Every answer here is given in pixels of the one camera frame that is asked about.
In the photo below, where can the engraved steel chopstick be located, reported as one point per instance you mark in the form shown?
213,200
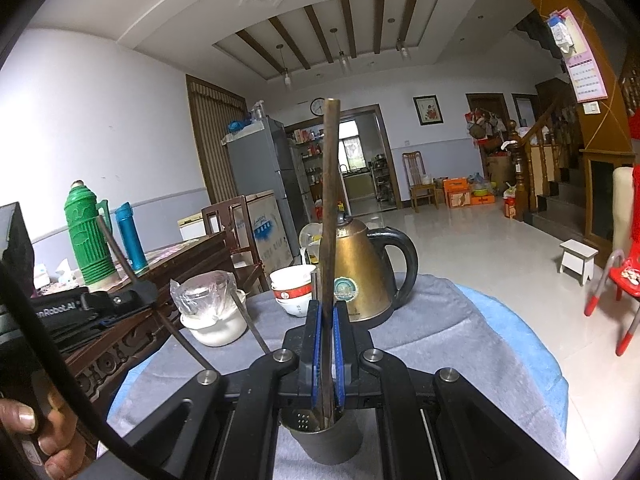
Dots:
316,359

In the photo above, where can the blue water bottle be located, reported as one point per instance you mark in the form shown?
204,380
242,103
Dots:
124,216

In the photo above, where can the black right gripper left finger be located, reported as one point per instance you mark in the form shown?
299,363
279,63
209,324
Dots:
222,426

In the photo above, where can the grey cloth table mat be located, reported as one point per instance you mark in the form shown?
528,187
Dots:
291,461

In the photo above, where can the dark wooden chopstick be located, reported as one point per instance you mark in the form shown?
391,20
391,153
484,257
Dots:
331,122

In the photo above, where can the red child chair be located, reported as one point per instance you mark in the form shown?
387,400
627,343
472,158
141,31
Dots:
622,266

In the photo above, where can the green thermos flask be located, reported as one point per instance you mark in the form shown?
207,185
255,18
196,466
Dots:
90,248

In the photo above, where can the dark carved wooden sideboard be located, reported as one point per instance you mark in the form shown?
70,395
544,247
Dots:
101,335

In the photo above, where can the grey chopstick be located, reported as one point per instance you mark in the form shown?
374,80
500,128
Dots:
249,322

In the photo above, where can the grey refrigerator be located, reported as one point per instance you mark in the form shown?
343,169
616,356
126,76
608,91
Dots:
261,159

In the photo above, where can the blue table cover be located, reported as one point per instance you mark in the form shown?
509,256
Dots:
443,325

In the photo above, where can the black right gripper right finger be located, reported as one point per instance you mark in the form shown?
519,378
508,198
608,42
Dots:
432,425

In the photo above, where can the wooden chair by wall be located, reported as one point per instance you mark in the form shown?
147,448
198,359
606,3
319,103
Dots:
420,185

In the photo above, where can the pink wall calendar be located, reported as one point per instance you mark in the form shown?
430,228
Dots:
579,60

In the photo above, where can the white pot with plastic bag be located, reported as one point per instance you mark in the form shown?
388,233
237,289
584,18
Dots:
207,307

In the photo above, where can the stacked red white bowls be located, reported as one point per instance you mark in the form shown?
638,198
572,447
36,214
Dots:
292,288

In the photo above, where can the round wall clock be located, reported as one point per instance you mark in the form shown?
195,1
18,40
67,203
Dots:
317,106

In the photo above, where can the wooden chair near sideboard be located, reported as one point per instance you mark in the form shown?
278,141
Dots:
232,219

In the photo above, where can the gold electric kettle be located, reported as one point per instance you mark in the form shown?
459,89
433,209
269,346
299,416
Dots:
364,277

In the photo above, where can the white small stool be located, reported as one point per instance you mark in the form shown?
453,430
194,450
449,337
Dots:
578,258

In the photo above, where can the thin dark chopstick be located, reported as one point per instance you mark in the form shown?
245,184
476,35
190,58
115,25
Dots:
147,291

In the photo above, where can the grey utensil holder cup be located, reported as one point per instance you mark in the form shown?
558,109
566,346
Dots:
330,446

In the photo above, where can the person's left hand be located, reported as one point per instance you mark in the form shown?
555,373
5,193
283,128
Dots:
58,436

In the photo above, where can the framed wall picture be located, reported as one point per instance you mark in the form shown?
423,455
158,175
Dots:
428,110

